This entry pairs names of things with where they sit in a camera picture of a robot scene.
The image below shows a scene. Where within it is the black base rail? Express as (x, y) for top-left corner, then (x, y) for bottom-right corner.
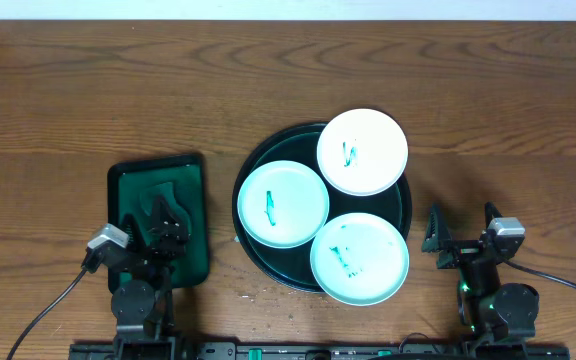
(68, 342), (570, 360)

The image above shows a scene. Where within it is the round dark green tray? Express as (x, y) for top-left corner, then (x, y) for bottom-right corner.
(232, 123), (413, 293)

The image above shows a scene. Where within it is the green scouring sponge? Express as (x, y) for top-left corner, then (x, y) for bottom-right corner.
(139, 182), (192, 233)

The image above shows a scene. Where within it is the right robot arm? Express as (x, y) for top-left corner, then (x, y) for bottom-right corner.
(421, 202), (539, 357)

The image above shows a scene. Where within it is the mint plate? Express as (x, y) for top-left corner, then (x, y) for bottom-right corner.
(310, 213), (410, 306)
(236, 160), (330, 249)

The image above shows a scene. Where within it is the white plate with green stain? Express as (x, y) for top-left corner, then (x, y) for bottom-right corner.
(316, 108), (409, 196)

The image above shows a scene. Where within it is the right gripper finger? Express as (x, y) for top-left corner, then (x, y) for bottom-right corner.
(484, 202), (502, 234)
(421, 204), (452, 252)

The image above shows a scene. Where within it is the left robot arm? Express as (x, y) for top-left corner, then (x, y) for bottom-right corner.
(111, 195), (189, 359)

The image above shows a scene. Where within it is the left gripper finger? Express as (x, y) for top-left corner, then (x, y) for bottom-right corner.
(120, 214), (143, 250)
(149, 195), (189, 240)

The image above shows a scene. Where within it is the rectangular dark green tray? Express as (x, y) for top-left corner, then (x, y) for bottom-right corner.
(107, 154), (210, 288)

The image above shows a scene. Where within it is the mint plate front on tray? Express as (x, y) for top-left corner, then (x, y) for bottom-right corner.
(310, 213), (410, 306)

